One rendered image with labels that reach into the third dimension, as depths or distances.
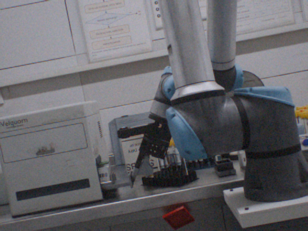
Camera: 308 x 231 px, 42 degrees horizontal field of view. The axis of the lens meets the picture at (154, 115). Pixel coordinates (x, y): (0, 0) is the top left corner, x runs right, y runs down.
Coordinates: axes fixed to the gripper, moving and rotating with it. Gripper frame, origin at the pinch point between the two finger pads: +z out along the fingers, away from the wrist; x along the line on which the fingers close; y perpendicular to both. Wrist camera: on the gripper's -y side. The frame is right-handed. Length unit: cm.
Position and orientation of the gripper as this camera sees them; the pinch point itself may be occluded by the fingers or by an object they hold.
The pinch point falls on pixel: (132, 176)
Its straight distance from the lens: 123.8
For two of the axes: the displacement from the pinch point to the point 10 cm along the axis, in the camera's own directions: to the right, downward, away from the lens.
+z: -3.3, 9.4, 0.5
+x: 0.1, -0.5, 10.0
